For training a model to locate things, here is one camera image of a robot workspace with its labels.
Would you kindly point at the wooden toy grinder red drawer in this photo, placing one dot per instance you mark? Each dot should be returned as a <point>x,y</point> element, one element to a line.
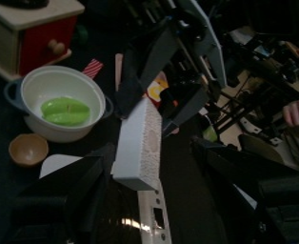
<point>33,38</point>

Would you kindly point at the white perforated metal bracket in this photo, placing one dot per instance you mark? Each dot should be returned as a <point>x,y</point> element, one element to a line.
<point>158,216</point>

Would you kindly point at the red white striped toy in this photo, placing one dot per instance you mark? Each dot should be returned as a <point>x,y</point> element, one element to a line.
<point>93,68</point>

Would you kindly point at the white toy rice block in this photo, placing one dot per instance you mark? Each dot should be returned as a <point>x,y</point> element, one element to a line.
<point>135,149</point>

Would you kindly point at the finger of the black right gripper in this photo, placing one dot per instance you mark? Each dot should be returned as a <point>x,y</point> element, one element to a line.
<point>183,101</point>
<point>147,63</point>

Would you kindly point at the yellow red white toy food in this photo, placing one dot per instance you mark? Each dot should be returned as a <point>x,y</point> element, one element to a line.
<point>157,90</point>

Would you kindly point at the small wooden bowl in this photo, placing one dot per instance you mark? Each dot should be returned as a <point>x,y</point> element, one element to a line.
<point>29,150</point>

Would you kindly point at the small green toy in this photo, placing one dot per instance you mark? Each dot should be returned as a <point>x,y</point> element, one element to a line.
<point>211,133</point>

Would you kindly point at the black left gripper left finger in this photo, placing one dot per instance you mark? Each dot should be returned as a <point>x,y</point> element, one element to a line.
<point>67,190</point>

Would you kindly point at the person's hand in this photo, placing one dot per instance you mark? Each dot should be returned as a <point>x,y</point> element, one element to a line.
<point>298,112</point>

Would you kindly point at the white flat plate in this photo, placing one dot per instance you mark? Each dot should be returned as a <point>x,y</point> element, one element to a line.
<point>58,163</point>

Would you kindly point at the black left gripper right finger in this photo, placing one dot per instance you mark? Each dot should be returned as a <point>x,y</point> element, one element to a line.
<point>258,184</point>

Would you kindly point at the pink flat stick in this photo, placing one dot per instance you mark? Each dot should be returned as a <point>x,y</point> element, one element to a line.
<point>119,71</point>

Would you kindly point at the green toy vegetable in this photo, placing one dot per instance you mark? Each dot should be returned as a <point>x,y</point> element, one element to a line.
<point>67,111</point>

